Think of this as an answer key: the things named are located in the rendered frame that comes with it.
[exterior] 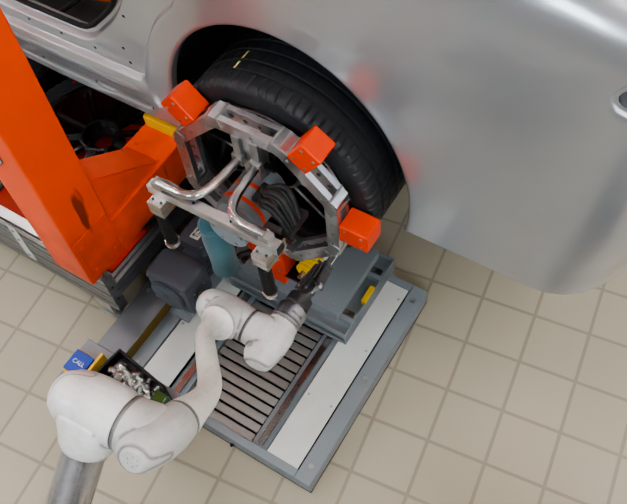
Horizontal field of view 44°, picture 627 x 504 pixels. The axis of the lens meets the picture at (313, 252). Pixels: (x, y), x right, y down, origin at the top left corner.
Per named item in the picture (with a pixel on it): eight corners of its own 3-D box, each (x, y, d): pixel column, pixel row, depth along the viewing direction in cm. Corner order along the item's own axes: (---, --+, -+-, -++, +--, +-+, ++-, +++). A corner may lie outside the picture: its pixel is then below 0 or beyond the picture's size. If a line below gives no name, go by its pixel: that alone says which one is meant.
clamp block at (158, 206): (184, 196, 212) (180, 184, 208) (164, 220, 209) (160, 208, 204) (170, 189, 214) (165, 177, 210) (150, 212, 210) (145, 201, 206)
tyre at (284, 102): (430, 93, 194) (215, -10, 210) (385, 157, 184) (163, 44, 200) (398, 227, 252) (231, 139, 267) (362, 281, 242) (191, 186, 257)
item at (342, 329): (394, 271, 290) (394, 257, 281) (345, 346, 274) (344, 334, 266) (283, 218, 306) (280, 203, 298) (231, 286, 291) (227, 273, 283)
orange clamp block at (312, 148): (321, 154, 197) (337, 143, 189) (304, 176, 194) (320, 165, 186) (300, 136, 196) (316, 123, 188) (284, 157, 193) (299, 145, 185)
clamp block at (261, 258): (287, 247, 201) (285, 235, 197) (268, 273, 197) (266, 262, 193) (271, 239, 203) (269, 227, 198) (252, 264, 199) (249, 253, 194)
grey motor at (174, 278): (265, 254, 298) (253, 201, 268) (201, 339, 280) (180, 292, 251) (227, 235, 304) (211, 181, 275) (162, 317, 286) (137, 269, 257)
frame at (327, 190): (353, 268, 234) (347, 152, 188) (342, 284, 231) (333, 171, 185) (209, 198, 252) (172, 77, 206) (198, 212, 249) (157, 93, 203)
